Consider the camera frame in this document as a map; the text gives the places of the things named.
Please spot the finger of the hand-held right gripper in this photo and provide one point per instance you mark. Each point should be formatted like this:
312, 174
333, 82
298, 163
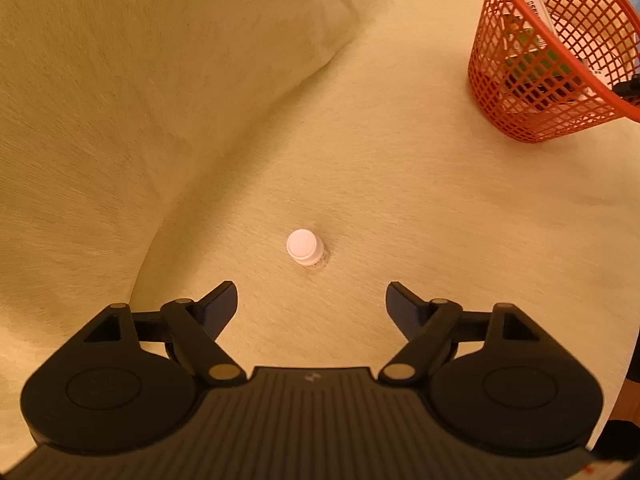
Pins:
631, 91

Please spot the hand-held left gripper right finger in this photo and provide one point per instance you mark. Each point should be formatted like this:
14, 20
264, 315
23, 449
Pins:
402, 305

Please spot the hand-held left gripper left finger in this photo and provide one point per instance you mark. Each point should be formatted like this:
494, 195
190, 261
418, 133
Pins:
220, 305

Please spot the dark scrunchie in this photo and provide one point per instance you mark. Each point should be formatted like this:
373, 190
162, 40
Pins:
530, 89

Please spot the small white bottle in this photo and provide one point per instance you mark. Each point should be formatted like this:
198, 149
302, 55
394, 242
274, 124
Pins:
302, 245

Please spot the green white box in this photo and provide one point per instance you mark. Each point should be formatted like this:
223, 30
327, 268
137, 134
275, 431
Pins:
530, 60

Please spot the blue white medicine box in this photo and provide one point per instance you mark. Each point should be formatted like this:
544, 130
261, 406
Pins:
539, 12

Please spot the orange mesh basket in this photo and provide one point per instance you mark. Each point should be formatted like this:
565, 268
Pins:
500, 110

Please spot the green covered sofa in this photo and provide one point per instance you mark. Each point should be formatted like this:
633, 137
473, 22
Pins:
400, 185

